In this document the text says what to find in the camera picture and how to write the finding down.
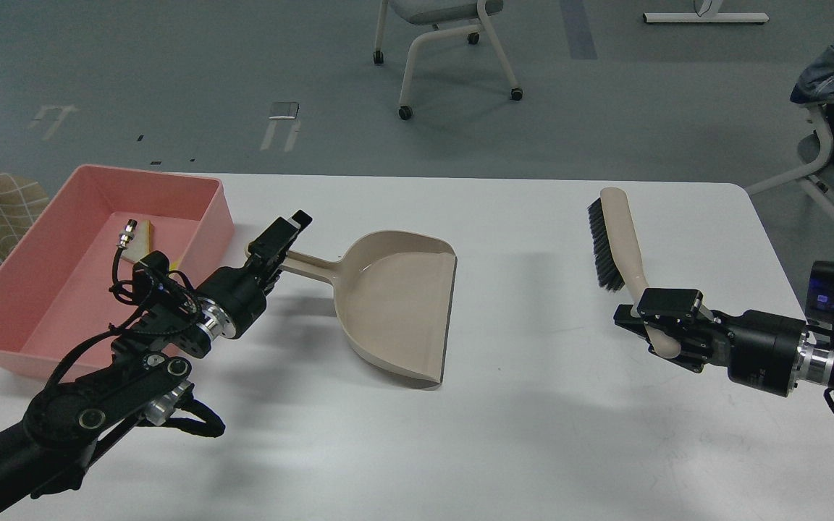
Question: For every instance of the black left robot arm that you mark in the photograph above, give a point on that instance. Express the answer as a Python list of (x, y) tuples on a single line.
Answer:
[(137, 374)]

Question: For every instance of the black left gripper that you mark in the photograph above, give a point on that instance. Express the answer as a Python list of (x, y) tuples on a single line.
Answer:
[(241, 293)]

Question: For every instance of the beige hand brush black bristles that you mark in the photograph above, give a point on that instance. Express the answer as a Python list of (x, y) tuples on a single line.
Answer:
[(617, 256)]

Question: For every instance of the white table leg base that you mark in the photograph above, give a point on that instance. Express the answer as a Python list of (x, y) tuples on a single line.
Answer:
[(756, 18)]

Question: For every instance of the pink plastic bin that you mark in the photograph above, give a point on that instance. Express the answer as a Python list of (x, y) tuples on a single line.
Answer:
[(54, 286)]

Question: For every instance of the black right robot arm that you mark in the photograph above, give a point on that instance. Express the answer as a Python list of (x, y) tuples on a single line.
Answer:
[(815, 362)]

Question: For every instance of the metal floor plate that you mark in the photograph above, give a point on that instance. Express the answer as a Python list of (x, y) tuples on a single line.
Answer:
[(283, 110)]

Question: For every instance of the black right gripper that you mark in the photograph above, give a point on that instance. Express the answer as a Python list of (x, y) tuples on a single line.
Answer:
[(758, 349)]

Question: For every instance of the beige plastic dustpan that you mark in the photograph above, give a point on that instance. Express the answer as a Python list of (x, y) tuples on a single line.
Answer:
[(392, 293)]

